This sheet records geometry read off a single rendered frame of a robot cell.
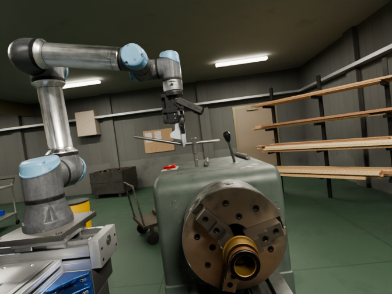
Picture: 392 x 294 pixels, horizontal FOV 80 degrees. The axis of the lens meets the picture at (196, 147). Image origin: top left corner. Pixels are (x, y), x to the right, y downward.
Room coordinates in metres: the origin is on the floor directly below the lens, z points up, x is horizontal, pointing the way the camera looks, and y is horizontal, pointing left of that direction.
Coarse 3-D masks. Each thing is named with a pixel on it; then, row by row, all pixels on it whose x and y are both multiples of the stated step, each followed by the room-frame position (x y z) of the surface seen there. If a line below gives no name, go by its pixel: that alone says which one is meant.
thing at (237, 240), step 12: (228, 240) 0.59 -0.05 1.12; (240, 240) 0.58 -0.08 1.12; (252, 240) 0.59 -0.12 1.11; (228, 252) 0.56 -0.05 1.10; (240, 252) 0.54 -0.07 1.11; (252, 252) 0.54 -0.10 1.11; (228, 264) 0.55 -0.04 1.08; (240, 264) 0.59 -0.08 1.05; (252, 264) 0.57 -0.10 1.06; (240, 276) 0.53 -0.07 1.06; (252, 276) 0.54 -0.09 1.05
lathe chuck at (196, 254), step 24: (216, 192) 0.68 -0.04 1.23; (240, 192) 0.68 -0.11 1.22; (192, 216) 0.68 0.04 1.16; (240, 216) 0.68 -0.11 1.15; (264, 216) 0.68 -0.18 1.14; (192, 240) 0.68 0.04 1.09; (216, 240) 0.68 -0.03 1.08; (192, 264) 0.68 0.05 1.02; (216, 264) 0.68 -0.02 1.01; (264, 264) 0.68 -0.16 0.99; (240, 288) 0.68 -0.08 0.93
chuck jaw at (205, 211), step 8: (192, 208) 0.71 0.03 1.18; (200, 208) 0.68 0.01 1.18; (200, 216) 0.64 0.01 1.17; (208, 216) 0.64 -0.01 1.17; (216, 216) 0.67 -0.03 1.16; (208, 224) 0.64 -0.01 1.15; (216, 224) 0.62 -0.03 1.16; (224, 224) 0.66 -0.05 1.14; (208, 232) 0.62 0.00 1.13; (216, 232) 0.62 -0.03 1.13; (224, 232) 0.61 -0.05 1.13; (232, 232) 0.64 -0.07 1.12; (224, 240) 0.60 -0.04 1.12
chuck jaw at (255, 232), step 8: (264, 224) 0.66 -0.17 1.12; (272, 224) 0.65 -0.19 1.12; (280, 224) 0.64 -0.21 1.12; (248, 232) 0.65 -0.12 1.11; (256, 232) 0.63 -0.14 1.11; (264, 232) 0.62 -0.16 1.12; (272, 232) 0.64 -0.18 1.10; (280, 232) 0.64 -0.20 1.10; (256, 240) 0.60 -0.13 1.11; (264, 240) 0.62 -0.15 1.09
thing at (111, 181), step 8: (120, 168) 6.91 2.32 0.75; (128, 168) 6.70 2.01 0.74; (96, 176) 6.51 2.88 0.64; (104, 176) 6.45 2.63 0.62; (112, 176) 6.40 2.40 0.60; (120, 176) 6.34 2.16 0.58; (128, 176) 6.64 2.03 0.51; (136, 176) 7.09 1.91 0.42; (96, 184) 6.52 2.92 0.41; (104, 184) 6.46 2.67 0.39; (112, 184) 6.40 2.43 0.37; (120, 184) 6.35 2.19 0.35; (136, 184) 7.02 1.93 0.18; (96, 192) 6.53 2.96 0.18; (104, 192) 6.47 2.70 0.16; (112, 192) 6.41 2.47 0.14; (120, 192) 6.35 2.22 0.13; (128, 192) 6.72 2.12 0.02
